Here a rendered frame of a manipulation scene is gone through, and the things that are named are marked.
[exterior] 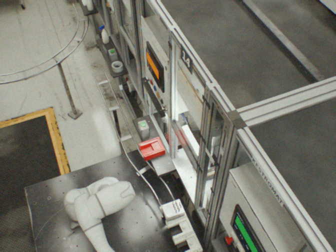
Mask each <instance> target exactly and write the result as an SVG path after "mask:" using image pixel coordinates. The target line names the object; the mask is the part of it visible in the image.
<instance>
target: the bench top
mask: <svg viewBox="0 0 336 252"><path fill-rule="evenodd" d="M127 155H128V157H129V158H130V160H131V161H132V163H133V164H134V165H135V167H136V168H137V169H138V171H140V170H142V169H143V168H145V167H146V166H148V164H147V162H146V161H145V160H144V159H143V157H142V156H141V154H140V153H139V151H138V150H134V151H131V152H128V153H127ZM142 175H143V177H144V178H145V179H146V180H147V181H148V183H149V184H150V185H151V187H152V188H153V190H154V191H155V193H156V195H157V197H158V199H159V201H160V203H161V205H165V204H168V203H170V202H172V201H173V199H172V197H171V195H170V193H169V191H168V189H167V187H166V186H165V184H164V183H163V182H162V180H161V179H160V178H158V177H157V174H156V173H155V172H154V171H153V169H152V168H150V169H149V170H147V171H146V172H144V173H142ZM107 177H114V178H116V179H117V180H118V181H119V182H120V181H127V182H130V184H131V186H132V188H133V190H134V192H135V198H134V200H133V201H132V202H131V203H130V204H129V205H127V206H126V207H124V208H122V209H121V210H119V211H117V212H115V213H112V214H109V215H107V216H105V217H103V218H102V219H101V222H102V225H103V229H104V233H105V236H106V240H107V242H108V244H109V246H110V247H111V248H112V249H113V250H114V251H115V252H179V250H177V248H176V246H175V243H174V241H173V239H172V236H171V234H170V232H169V229H168V227H167V225H166V219H165V218H164V219H162V217H161V216H162V215H163V214H162V213H161V211H160V205H159V203H158V201H157V199H156V196H155V195H154V193H153V191H152V190H151V188H150V187H149V186H148V184H147V183H146V182H145V181H144V179H143V178H142V177H141V176H140V175H139V176H138V174H137V171H136V170H135V168H134V167H133V166H132V164H131V163H130V161H129V160H128V158H127V156H126V154H122V155H119V156H116V157H113V158H110V159H107V160H104V161H101V162H98V163H95V164H92V165H90V166H87V167H84V168H81V169H78V170H75V171H72V172H69V173H66V174H63V175H60V176H58V177H54V178H51V179H48V180H46V181H43V182H40V183H37V184H34V185H31V186H28V187H25V188H24V189H25V194H26V200H27V205H28V210H29V216H30V221H31V226H32V232H33V237H34V242H35V248H36V252H97V250H96V249H95V247H94V246H93V244H92V243H91V241H90V240H89V238H88V237H87V236H86V234H85V233H84V231H83V229H82V228H81V226H78V227H76V228H74V229H71V228H70V220H69V217H68V214H67V213H66V211H65V208H64V197H65V195H66V193H67V192H69V191H70V190H73V189H82V188H86V187H88V186H89V185H91V184H93V183H95V182H97V181H99V180H101V179H104V178H107ZM161 177H162V179H163V180H164V181H165V183H166V184H167V186H168V187H169V189H170V191H171V193H172V195H173V197H174V199H175V200H180V202H181V205H182V207H183V209H184V211H185V213H186V216H187V218H188V220H189V222H190V224H191V226H192V228H193V230H194V232H195V235H196V237H197V239H198V241H199V243H200V245H201V247H202V252H208V250H207V248H206V246H205V244H204V242H203V240H202V238H201V236H200V234H199V231H198V229H197V227H196V225H195V223H194V221H193V219H192V217H191V215H190V213H189V211H188V209H187V206H186V204H185V202H184V200H183V198H182V196H181V194H180V192H179V190H178V188H177V186H176V184H175V181H174V179H173V177H172V175H171V174H170V173H169V174H167V175H164V176H161ZM46 185H47V187H46ZM34 202H36V203H35V204H34Z"/></svg>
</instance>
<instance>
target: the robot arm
mask: <svg viewBox="0 0 336 252"><path fill-rule="evenodd" d="M135 196H136V194H135V192H134V189H133V187H132V185H131V183H130V182H128V181H118V179H117V178H115V177H106V178H103V179H101V180H98V181H96V182H94V183H93V184H91V185H89V186H87V187H85V188H80V189H79V188H75V189H72V190H70V191H68V192H67V193H66V195H65V196H64V200H63V206H64V209H65V211H66V213H67V215H68V218H69V222H70V228H71V229H72V230H73V229H75V228H76V227H78V226H81V228H82V230H83V231H84V233H85V235H86V236H87V237H88V239H89V240H90V242H91V243H92V245H93V246H94V248H95V249H96V251H97V252H115V251H114V250H113V249H112V248H111V247H110V246H109V244H108V241H107V239H106V235H105V231H104V227H103V224H102V221H101V219H102V218H104V217H105V216H108V215H110V214H113V213H115V212H117V211H119V210H121V209H123V208H125V207H126V206H128V205H129V204H130V203H131V202H132V201H133V200H134V198H135Z"/></svg>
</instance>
